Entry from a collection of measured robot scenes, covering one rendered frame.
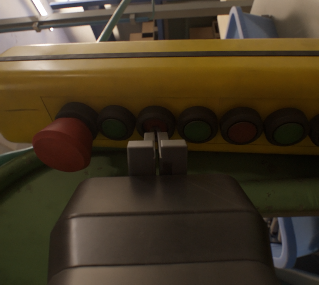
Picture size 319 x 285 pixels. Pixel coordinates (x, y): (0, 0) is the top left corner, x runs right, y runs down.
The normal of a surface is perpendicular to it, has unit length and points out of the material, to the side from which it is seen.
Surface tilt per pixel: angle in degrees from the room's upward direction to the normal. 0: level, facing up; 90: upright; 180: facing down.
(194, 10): 90
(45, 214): 90
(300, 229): 100
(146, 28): 90
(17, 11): 180
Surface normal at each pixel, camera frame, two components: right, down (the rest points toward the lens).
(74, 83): -0.14, 0.22
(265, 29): 0.09, -0.43
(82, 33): 0.00, 0.90
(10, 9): 1.00, -0.04
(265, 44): -0.07, -0.75
